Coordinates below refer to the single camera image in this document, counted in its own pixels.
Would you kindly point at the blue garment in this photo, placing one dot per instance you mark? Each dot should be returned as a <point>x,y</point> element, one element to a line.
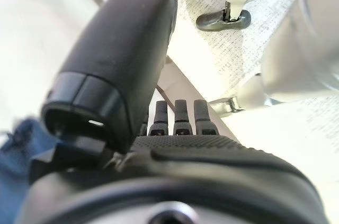
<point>16,168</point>

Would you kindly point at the silver robot left leg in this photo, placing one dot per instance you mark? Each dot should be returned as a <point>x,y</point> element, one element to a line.
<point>304,49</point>

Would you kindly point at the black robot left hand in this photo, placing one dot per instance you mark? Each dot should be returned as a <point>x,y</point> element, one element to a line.
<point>159,176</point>

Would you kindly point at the black robot right foot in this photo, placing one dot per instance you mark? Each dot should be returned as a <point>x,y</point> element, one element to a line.
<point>219,22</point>

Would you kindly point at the grey area rug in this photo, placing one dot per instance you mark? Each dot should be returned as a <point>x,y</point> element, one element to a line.
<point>238,49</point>

